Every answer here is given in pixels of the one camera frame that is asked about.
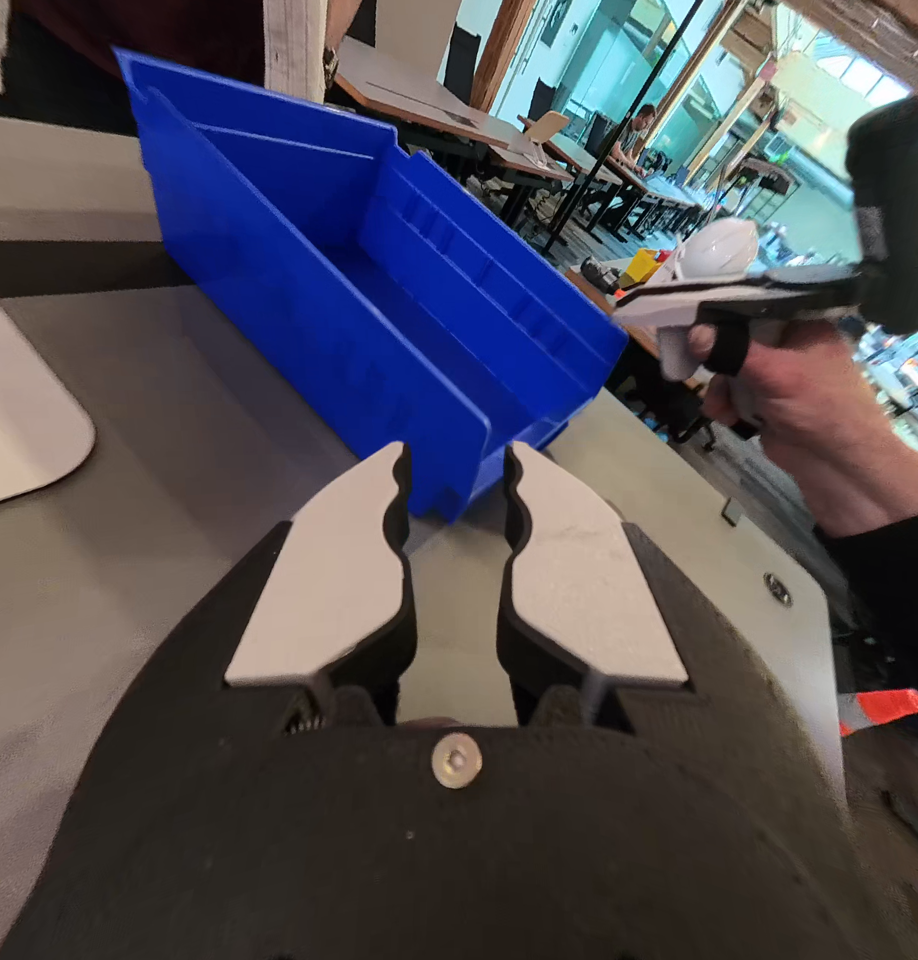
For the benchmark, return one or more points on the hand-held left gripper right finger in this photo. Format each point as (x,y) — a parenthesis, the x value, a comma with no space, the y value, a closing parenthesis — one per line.
(594,592)

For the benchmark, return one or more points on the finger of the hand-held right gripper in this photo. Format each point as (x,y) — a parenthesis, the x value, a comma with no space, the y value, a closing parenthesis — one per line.
(766,279)
(653,311)

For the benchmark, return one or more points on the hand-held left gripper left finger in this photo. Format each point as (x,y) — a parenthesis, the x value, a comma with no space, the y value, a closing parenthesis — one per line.
(331,577)

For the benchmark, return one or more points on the blue plastic bin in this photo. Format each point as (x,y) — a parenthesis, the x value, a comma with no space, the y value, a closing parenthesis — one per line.
(279,262)

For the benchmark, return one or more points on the person's right forearm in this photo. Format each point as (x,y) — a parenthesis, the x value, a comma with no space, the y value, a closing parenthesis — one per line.
(893,585)

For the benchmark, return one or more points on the black desk grommet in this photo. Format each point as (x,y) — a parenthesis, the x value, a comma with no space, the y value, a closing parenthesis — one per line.
(778,590)

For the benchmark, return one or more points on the grey table wooden edge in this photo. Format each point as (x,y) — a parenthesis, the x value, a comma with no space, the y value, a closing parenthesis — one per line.
(399,82)
(534,169)
(639,330)

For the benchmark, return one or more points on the yellow box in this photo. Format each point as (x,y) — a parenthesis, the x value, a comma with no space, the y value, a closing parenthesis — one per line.
(641,268)

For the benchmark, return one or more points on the black tool orange tip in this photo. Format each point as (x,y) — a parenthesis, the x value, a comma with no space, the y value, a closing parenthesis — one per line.
(597,274)

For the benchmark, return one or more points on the tan board stand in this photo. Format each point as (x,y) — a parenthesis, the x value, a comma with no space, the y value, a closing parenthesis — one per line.
(546,131)

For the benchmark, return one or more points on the black pole stand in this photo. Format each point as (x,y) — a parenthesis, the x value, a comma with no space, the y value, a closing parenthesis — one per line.
(665,60)

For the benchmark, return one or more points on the orange striped strip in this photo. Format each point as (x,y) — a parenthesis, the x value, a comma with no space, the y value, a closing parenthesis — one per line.
(882,709)

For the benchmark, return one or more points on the black office chair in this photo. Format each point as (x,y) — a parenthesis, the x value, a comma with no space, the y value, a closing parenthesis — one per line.
(460,52)

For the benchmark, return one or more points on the wooden post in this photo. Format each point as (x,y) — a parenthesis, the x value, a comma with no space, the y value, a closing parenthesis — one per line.
(500,52)

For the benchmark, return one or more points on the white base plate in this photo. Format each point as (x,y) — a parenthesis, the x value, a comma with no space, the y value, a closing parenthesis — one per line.
(16,420)

